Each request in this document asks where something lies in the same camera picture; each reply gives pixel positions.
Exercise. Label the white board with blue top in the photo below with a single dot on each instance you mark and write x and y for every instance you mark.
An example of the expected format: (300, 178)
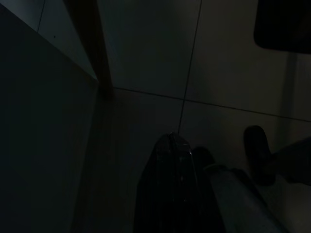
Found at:
(43, 136)

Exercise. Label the wooden table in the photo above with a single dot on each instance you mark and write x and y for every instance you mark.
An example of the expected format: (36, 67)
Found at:
(97, 48)

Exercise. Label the robot leg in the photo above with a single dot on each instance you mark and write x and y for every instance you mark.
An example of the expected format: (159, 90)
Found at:
(260, 155)
(238, 201)

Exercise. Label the robot right leg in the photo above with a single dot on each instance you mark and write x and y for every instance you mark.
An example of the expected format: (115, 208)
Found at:
(260, 155)

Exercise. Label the black floor mat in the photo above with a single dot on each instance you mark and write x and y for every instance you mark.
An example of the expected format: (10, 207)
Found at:
(284, 21)

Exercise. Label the robot left leg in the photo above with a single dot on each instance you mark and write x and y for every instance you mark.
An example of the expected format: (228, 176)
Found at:
(238, 201)

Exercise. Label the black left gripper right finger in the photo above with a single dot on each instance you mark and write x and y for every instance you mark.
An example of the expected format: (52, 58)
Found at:
(184, 189)

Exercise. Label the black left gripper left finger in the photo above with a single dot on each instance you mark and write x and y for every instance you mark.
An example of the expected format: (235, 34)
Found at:
(155, 184)

